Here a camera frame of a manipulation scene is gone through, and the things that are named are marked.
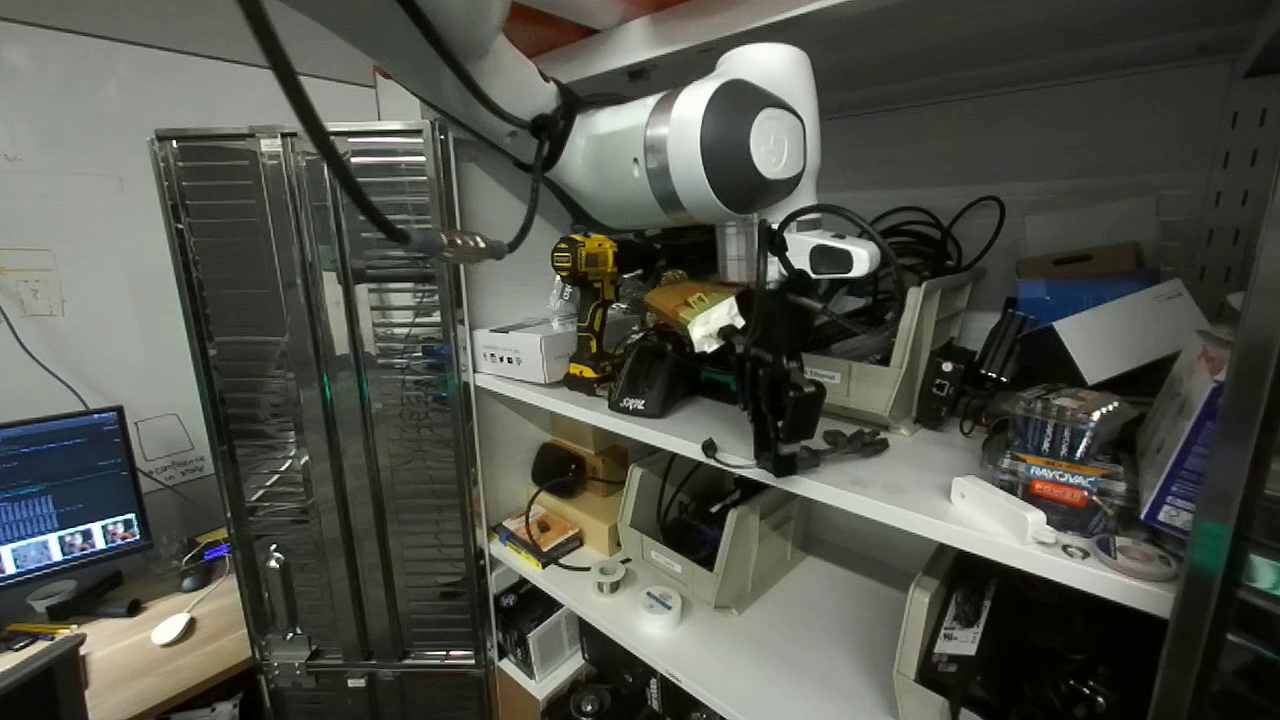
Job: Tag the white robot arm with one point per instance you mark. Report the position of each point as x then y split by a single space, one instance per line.
721 132

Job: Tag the black power adapter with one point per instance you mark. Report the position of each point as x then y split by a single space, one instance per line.
945 381

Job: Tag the black battery charger dock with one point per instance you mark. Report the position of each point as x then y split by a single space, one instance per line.
647 377

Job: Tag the white computer mouse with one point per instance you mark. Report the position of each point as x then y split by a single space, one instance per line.
175 628

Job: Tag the gray plastic storage bin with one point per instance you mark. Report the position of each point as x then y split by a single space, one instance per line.
721 565
920 627

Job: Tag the black charger plug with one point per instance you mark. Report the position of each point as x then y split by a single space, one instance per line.
1005 345

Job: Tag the small white plastic packet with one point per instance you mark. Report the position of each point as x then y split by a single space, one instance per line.
994 504

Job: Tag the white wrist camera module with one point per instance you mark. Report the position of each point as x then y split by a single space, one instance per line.
827 253

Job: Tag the pack of AA batteries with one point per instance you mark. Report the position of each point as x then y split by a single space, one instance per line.
1064 444

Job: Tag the computer monitor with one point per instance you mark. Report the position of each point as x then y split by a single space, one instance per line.
67 493

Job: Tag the orange plastic case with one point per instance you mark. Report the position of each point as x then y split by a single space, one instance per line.
585 16

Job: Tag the white flat carton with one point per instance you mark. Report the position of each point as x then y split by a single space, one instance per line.
1104 327

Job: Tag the wooden desk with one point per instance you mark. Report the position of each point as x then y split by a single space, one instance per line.
144 666

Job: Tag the gray bin with white label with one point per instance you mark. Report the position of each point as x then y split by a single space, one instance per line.
904 367

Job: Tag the black electronic equipment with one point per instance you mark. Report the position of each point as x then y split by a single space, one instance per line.
1064 652

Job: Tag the black rounded gadget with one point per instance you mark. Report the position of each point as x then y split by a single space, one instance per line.
561 467

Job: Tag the white printed cardboard box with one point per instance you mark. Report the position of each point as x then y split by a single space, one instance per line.
521 354

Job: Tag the black desk gadget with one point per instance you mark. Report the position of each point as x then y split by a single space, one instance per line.
201 562

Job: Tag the orange booklet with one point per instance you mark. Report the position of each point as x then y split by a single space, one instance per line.
543 541

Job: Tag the brown cardboard box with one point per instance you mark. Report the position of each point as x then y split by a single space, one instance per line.
604 504

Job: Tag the small gray tape roll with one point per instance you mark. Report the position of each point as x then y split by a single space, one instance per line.
608 576

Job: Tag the white wall switch plate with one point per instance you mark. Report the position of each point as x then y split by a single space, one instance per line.
26 280

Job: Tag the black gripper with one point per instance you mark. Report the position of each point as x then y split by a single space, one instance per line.
783 334

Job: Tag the white wall socket plate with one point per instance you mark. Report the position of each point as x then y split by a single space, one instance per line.
164 443

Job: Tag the white tape roll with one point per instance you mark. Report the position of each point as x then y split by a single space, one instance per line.
662 600

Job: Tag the metal shelving unit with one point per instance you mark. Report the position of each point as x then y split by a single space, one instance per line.
920 482

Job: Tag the blue white product box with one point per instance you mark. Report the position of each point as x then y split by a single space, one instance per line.
1180 443

